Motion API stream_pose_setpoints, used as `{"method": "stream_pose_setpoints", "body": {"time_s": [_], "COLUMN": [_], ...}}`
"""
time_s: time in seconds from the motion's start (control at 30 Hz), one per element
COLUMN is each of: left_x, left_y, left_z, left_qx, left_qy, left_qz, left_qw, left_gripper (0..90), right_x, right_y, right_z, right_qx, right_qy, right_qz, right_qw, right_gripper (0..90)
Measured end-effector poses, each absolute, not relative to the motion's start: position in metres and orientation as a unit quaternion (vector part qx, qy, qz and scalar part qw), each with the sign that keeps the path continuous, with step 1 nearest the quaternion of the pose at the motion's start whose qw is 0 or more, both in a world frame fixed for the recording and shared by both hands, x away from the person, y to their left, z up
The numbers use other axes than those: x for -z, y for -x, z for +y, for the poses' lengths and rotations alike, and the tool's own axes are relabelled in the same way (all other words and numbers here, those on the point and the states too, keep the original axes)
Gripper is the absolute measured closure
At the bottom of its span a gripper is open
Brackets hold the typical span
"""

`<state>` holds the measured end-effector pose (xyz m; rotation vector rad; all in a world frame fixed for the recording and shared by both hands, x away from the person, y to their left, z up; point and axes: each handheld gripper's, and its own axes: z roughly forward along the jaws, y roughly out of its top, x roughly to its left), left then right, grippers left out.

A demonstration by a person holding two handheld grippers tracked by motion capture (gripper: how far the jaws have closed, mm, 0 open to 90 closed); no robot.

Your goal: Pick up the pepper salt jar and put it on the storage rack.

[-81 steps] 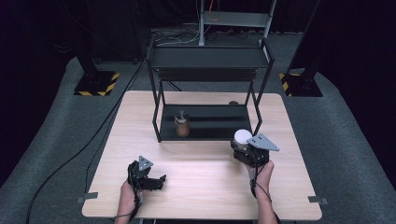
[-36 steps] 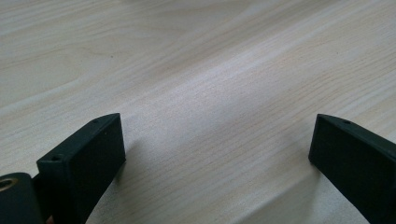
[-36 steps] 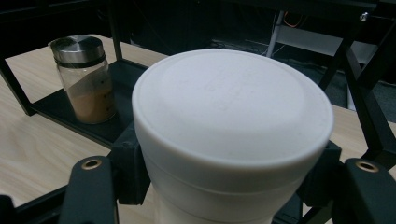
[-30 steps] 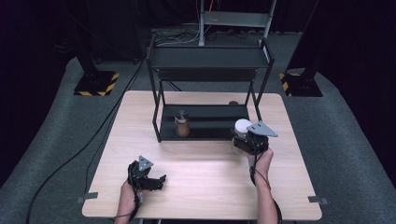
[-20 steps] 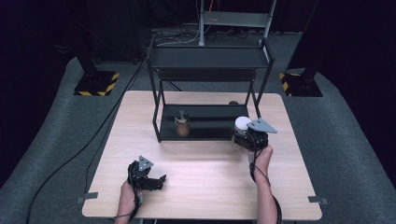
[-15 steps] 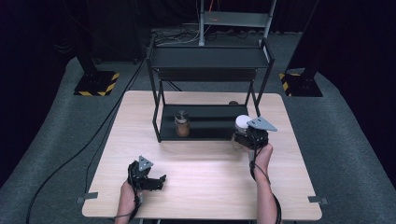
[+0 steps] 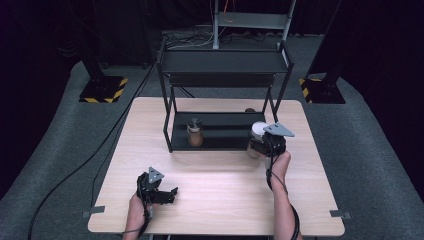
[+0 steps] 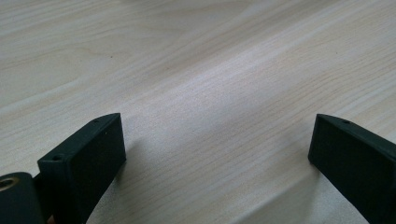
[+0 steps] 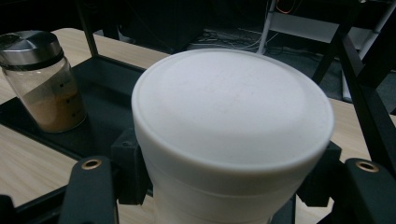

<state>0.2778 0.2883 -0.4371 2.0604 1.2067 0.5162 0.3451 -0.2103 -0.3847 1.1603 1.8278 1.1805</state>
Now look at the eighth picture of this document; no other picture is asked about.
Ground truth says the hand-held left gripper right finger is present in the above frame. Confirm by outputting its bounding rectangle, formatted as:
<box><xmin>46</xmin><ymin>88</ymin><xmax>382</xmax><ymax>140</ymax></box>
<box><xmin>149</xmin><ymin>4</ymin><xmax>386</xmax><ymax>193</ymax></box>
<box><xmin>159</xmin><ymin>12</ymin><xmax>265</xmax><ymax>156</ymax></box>
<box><xmin>307</xmin><ymin>113</ymin><xmax>396</xmax><ymax>224</ymax></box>

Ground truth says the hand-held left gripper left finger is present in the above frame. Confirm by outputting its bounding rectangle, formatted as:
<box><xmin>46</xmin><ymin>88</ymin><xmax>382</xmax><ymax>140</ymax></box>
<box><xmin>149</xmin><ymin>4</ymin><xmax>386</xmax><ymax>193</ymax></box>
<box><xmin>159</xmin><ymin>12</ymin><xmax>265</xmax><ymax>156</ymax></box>
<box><xmin>36</xmin><ymin>112</ymin><xmax>127</xmax><ymax>224</ymax></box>

